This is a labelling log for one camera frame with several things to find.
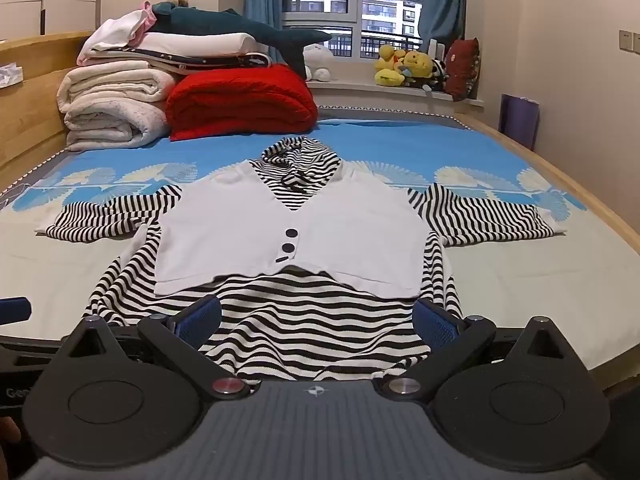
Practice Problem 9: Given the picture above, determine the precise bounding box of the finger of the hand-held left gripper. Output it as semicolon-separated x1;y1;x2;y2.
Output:
0;297;32;325

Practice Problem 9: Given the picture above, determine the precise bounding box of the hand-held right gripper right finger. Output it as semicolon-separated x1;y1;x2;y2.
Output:
375;299;577;403

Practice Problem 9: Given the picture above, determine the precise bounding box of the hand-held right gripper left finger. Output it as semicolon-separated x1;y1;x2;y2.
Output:
50;294;251;401

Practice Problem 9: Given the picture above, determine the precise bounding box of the striped hooded shirt white vest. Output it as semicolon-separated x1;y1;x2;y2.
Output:
34;135;568;386

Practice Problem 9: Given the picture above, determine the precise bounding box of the person's left hand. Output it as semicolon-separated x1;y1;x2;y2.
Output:
0;416;22;461

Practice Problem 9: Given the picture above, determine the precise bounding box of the wooden headboard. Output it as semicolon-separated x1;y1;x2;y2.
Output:
0;30;103;196

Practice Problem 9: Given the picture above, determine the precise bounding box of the blue patterned bed sheet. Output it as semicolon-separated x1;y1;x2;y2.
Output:
0;110;640;396

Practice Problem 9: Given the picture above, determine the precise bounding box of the purple bag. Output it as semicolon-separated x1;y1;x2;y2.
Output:
500;94;541;152

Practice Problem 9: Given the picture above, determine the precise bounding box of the red folded blanket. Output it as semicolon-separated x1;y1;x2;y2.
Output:
165;64;319;142

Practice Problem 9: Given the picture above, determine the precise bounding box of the white folded quilt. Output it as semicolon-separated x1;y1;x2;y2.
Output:
56;60;176;152

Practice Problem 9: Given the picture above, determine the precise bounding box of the tissue pack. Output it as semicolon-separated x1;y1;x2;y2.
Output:
0;62;25;89

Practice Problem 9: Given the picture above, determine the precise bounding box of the window sill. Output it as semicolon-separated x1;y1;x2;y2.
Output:
305;77;486;109

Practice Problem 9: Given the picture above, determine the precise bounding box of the black white striped plush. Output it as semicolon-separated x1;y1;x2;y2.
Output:
425;57;449;92

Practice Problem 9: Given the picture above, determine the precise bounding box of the dark trimmed folded blanket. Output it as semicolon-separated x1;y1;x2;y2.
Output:
77;45;273;77

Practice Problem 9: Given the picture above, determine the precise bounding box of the red cushion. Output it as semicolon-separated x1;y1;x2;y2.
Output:
444;36;482;102

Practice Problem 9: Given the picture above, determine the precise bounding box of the yellow bee plush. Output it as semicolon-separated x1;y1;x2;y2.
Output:
400;50;435;86

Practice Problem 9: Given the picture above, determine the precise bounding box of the yellow duck plush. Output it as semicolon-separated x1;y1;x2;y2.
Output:
375;44;407;87

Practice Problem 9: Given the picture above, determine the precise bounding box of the white folded pillow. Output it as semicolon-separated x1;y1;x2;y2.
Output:
135;31;256;57

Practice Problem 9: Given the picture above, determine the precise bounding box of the white round plush toy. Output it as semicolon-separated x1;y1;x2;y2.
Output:
302;42;333;82

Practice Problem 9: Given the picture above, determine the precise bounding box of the pink and white cloth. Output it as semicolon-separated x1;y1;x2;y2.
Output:
77;2;157;66

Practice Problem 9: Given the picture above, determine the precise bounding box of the blue shark plush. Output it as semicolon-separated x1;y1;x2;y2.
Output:
150;2;333;78

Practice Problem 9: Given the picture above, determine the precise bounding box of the blue curtain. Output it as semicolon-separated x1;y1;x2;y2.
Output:
244;0;286;63
419;0;468;53

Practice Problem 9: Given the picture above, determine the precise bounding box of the window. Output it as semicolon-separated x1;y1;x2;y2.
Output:
282;0;431;61

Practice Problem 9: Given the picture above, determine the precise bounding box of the wooden bed frame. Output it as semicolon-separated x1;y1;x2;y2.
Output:
450;110;640;393

